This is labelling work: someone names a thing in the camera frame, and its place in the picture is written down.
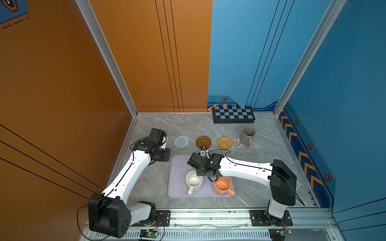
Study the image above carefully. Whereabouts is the brown wooden round coaster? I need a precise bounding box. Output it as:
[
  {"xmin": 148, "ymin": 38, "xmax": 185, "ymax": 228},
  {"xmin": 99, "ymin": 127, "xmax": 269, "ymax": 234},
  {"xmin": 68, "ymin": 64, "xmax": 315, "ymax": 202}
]
[{"xmin": 196, "ymin": 136, "xmax": 212, "ymax": 150}]

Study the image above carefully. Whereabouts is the clear glass round coaster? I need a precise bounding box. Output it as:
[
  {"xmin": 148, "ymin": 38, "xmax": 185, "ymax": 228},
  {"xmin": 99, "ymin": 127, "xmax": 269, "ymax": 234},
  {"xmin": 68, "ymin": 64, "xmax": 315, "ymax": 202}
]
[{"xmin": 174, "ymin": 136, "xmax": 189, "ymax": 149}]

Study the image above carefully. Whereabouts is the woven rattan round coaster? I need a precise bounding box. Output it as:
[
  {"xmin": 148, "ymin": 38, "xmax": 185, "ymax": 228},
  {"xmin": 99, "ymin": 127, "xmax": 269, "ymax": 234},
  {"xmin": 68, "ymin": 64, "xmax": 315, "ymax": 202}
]
[{"xmin": 217, "ymin": 136, "xmax": 233, "ymax": 150}]

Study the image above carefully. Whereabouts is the pink cherry blossom coaster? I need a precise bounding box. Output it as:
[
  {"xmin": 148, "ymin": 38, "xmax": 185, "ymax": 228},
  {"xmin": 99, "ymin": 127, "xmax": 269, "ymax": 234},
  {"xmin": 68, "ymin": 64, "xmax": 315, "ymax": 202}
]
[{"xmin": 233, "ymin": 133, "xmax": 255, "ymax": 150}]

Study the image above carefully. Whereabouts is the grey mug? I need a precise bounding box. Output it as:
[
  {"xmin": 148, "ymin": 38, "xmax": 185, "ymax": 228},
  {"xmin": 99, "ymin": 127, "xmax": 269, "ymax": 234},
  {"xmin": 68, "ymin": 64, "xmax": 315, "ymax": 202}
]
[{"xmin": 240, "ymin": 127, "xmax": 255, "ymax": 147}]

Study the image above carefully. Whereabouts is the white mug purple handle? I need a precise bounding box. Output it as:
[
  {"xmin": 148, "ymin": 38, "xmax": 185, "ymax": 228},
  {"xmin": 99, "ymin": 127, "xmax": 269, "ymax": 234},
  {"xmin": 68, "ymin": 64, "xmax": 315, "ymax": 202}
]
[{"xmin": 161, "ymin": 136, "xmax": 168, "ymax": 149}]

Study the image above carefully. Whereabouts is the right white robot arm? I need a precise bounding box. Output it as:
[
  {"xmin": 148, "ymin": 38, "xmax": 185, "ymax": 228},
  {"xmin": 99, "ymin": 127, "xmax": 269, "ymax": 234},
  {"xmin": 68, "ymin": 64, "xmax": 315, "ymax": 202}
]
[{"xmin": 187, "ymin": 150, "xmax": 298, "ymax": 227}]

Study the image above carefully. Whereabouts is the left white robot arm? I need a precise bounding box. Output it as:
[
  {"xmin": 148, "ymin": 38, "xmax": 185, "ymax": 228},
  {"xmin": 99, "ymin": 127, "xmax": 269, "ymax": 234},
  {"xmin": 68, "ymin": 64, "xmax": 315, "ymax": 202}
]
[{"xmin": 86, "ymin": 128, "xmax": 170, "ymax": 238}]

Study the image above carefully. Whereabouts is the white cream mug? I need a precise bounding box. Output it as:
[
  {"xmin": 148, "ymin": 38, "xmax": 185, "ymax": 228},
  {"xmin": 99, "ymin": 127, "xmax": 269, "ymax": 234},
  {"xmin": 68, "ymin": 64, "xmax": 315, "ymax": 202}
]
[{"xmin": 186, "ymin": 171, "xmax": 203, "ymax": 196}]

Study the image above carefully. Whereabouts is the orange mug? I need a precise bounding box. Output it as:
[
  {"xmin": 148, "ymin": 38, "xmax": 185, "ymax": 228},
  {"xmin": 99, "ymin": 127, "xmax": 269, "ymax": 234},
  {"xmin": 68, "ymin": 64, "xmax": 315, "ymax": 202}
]
[{"xmin": 214, "ymin": 176, "xmax": 235, "ymax": 197}]

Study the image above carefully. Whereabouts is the lavender serving tray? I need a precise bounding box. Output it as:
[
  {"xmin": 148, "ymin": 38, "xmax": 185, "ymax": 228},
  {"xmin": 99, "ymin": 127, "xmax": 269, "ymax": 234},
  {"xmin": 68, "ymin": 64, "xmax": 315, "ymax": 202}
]
[{"xmin": 168, "ymin": 154, "xmax": 232, "ymax": 199}]

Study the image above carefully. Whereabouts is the black checkered chess board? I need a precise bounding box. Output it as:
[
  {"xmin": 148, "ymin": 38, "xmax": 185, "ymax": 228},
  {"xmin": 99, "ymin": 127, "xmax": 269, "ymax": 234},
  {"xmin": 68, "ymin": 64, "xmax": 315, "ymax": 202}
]
[{"xmin": 212, "ymin": 105, "xmax": 255, "ymax": 124}]

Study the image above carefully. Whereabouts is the left green circuit board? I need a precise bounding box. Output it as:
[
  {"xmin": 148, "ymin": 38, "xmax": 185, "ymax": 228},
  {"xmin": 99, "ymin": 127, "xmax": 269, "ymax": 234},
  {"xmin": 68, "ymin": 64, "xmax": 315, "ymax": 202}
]
[{"xmin": 139, "ymin": 230, "xmax": 159, "ymax": 241}]

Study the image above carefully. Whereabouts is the green circuit board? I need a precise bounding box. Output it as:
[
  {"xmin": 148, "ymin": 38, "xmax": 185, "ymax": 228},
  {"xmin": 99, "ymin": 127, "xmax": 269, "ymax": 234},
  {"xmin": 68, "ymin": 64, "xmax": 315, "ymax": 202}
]
[
  {"xmin": 139, "ymin": 230, "xmax": 159, "ymax": 241},
  {"xmin": 268, "ymin": 229, "xmax": 293, "ymax": 241}
]

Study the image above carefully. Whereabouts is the right green circuit board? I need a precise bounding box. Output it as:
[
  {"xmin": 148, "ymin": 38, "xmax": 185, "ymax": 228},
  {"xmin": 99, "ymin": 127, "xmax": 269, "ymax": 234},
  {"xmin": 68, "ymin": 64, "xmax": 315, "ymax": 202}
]
[{"xmin": 268, "ymin": 229, "xmax": 293, "ymax": 241}]

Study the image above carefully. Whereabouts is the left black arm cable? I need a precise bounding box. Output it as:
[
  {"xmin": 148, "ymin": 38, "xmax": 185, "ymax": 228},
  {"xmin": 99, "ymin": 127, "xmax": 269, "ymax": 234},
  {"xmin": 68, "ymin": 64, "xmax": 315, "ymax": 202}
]
[{"xmin": 76, "ymin": 204, "xmax": 109, "ymax": 241}]

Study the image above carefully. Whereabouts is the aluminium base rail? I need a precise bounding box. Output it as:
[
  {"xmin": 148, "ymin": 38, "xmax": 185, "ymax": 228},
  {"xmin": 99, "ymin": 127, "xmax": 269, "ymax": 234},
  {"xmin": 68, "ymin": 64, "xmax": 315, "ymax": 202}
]
[{"xmin": 121, "ymin": 207, "xmax": 345, "ymax": 241}]

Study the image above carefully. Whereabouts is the aluminium corner post left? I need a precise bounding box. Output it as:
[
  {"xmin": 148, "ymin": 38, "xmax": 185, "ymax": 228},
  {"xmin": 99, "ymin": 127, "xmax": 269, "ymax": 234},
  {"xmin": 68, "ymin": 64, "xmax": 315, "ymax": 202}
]
[{"xmin": 75, "ymin": 0, "xmax": 138, "ymax": 117}]

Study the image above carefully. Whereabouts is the aluminium corner post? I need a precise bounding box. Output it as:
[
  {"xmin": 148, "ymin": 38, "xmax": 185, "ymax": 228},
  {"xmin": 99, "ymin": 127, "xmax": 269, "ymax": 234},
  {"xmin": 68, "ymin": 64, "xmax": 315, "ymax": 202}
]
[
  {"xmin": 75, "ymin": 0, "xmax": 138, "ymax": 117},
  {"xmin": 273, "ymin": 0, "xmax": 346, "ymax": 117}
]

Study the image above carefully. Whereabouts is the aluminium corner post right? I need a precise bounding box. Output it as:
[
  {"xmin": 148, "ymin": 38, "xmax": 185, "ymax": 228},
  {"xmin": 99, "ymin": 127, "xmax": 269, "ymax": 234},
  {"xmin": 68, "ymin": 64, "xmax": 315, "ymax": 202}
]
[{"xmin": 273, "ymin": 0, "xmax": 346, "ymax": 117}]

